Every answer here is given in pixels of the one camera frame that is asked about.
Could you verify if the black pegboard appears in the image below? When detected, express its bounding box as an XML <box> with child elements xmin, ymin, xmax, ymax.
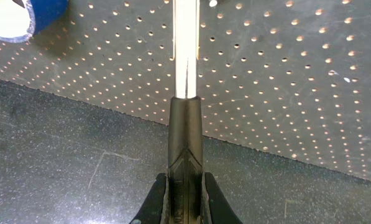
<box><xmin>0</xmin><ymin>0</ymin><xmax>371</xmax><ymax>186</ymax></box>

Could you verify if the hammer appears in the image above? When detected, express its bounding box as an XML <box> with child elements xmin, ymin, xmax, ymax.
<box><xmin>167</xmin><ymin>0</ymin><xmax>204</xmax><ymax>224</ymax></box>

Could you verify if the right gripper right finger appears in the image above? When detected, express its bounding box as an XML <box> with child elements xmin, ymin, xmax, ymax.
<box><xmin>202</xmin><ymin>172</ymin><xmax>244</xmax><ymax>224</ymax></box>

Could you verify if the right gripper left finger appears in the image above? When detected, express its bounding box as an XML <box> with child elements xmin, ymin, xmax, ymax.
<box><xmin>129</xmin><ymin>172</ymin><xmax>169</xmax><ymax>224</ymax></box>

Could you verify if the roll of blue tape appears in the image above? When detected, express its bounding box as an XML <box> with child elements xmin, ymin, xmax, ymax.
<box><xmin>0</xmin><ymin>0</ymin><xmax>70</xmax><ymax>44</ymax></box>

